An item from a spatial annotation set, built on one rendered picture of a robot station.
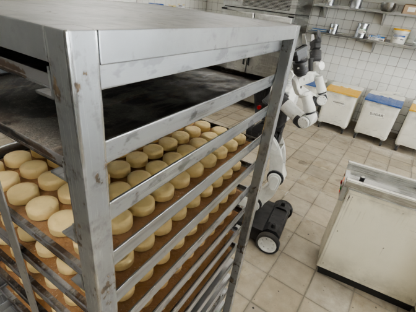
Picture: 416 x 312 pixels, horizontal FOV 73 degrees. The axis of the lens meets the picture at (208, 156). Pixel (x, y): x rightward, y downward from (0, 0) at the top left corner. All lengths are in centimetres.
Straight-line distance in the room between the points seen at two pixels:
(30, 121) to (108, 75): 19
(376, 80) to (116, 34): 583
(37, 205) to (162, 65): 33
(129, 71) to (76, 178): 13
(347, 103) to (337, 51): 111
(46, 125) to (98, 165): 17
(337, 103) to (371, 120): 61
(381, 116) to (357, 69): 108
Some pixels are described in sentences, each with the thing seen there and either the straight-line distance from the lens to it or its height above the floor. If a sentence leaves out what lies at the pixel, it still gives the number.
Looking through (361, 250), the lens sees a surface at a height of 39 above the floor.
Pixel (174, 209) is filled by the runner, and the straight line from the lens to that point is 55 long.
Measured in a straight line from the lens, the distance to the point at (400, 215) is 224.
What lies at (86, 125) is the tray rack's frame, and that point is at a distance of 28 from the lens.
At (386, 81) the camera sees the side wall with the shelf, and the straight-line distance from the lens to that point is 601.
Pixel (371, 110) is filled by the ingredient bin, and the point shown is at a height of 55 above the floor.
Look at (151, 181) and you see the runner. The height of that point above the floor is 160.
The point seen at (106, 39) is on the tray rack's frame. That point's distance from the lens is 28.
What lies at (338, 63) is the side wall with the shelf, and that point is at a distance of 608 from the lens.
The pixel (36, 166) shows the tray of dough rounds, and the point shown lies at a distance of 68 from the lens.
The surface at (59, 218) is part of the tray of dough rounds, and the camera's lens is 53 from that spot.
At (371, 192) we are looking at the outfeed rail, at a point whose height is 86.
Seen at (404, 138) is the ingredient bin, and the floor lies 24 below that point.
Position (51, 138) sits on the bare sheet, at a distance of 42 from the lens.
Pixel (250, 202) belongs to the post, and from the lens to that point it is 98.
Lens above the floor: 185
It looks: 29 degrees down
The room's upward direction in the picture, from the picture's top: 7 degrees clockwise
